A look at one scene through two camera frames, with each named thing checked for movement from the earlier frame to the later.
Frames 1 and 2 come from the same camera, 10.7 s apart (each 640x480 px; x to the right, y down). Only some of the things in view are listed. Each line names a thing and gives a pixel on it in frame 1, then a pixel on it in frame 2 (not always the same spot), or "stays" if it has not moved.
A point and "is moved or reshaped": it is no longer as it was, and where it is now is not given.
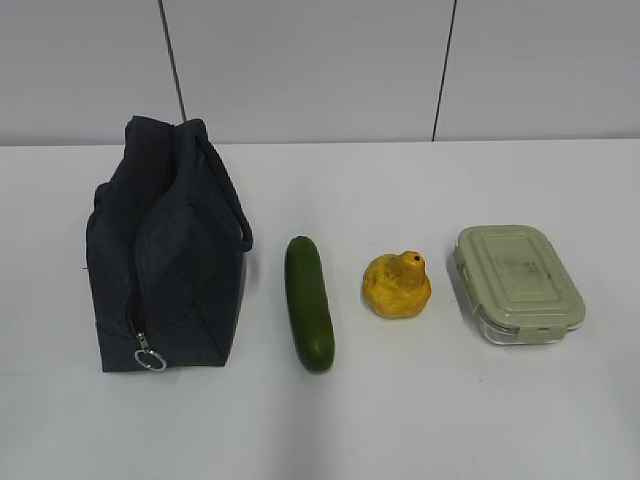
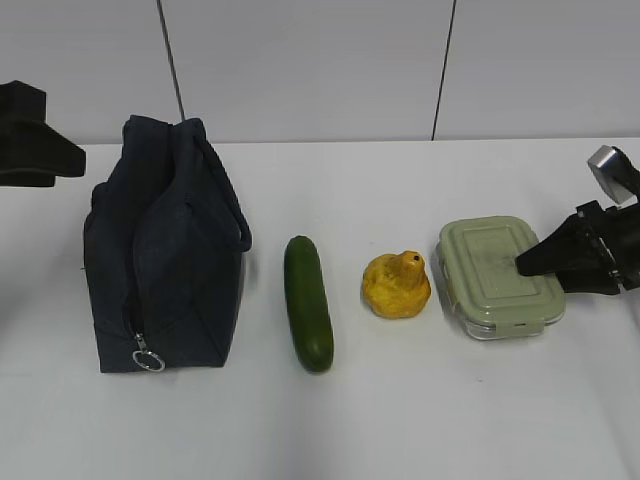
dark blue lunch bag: (165, 249) stays
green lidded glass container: (516, 283) is moved or reshaped
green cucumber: (309, 306) stays
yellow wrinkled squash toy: (397, 286) stays
